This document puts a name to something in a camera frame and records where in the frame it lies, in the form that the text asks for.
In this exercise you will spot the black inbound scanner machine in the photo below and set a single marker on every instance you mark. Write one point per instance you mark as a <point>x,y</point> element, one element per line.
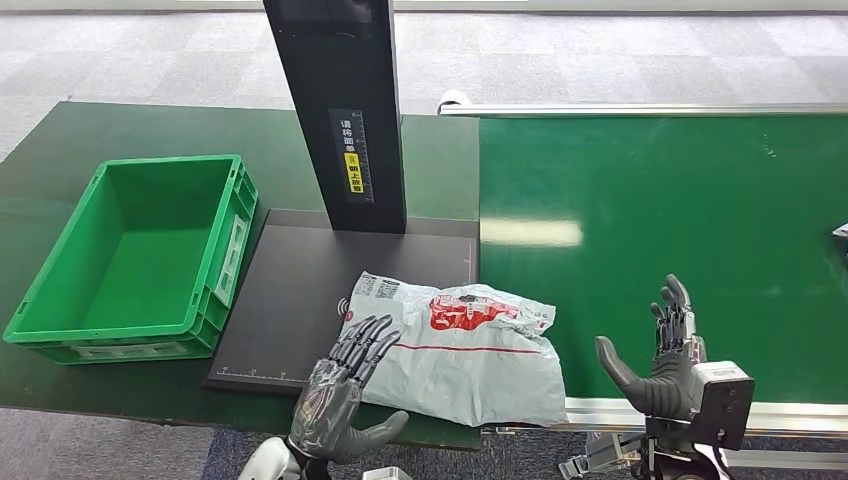
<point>298,298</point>

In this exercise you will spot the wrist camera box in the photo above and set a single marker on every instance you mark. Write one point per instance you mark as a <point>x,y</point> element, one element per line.
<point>384,474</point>
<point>725,397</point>

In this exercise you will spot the green conveyor belt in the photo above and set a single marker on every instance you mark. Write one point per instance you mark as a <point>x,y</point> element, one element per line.
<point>662,199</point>

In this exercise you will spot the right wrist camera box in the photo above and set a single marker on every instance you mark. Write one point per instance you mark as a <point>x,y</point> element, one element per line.
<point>725,397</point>

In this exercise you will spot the dark green table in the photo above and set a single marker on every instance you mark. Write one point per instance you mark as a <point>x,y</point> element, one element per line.
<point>132,132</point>

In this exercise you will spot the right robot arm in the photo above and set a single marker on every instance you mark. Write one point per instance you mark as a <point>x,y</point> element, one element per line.
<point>609,457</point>

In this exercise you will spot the grey courier bag red print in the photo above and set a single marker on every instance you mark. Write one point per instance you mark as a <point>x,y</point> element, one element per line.
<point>477,371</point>
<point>841,232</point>

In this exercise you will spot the green plastic crate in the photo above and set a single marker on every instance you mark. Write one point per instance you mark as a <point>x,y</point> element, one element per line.
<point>146,265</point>

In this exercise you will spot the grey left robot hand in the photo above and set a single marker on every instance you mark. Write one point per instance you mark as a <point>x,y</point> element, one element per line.
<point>328,411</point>

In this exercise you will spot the aluminium conveyor frame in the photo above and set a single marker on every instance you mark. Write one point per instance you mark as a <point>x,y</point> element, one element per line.
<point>795,417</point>

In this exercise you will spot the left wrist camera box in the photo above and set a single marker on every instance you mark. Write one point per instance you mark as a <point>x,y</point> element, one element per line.
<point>384,474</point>

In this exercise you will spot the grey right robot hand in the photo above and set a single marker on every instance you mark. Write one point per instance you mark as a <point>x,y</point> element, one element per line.
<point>669,391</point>

